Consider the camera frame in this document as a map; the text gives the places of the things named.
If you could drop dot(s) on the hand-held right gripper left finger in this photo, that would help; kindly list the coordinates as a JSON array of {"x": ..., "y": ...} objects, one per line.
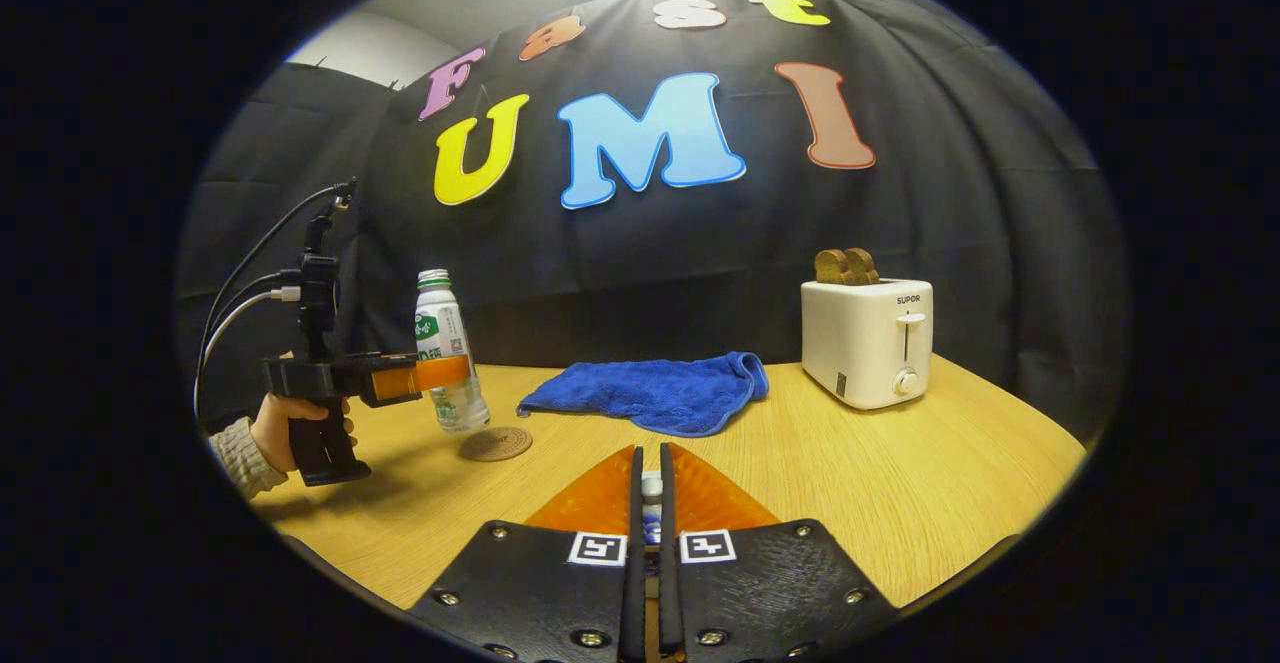
[{"x": 634, "y": 593}]

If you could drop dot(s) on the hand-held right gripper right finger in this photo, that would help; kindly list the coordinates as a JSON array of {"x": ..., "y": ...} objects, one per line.
[{"x": 668, "y": 593}]

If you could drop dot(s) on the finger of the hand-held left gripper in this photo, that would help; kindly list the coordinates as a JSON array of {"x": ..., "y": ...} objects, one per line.
[{"x": 395, "y": 383}]

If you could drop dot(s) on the white plastic water bottle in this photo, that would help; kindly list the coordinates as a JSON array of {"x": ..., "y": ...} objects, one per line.
[{"x": 440, "y": 328}]

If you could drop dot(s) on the round cork coaster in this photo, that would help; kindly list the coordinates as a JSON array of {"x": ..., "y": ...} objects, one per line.
[{"x": 496, "y": 443}]

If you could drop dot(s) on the blue towel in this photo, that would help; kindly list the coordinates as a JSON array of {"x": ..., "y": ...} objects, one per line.
[{"x": 650, "y": 393}]

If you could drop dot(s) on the white toaster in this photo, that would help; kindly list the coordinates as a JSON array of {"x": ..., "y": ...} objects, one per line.
[{"x": 860, "y": 343}]

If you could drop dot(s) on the brown bread slice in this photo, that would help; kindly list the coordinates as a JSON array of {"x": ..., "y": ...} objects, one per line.
[
  {"x": 863, "y": 265},
  {"x": 830, "y": 266}
]

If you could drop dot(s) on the black backdrop cloth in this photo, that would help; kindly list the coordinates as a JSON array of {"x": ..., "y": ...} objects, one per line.
[{"x": 900, "y": 203}]

